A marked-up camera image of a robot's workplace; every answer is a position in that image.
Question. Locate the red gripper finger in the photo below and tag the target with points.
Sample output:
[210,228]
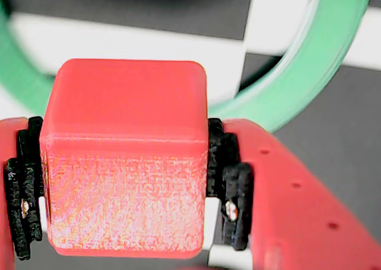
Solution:
[21,177]
[282,207]

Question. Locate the red cube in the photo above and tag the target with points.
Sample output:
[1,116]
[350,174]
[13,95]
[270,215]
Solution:
[125,148]

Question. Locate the black white marker checkerboard mat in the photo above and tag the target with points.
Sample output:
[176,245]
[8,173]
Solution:
[149,38]

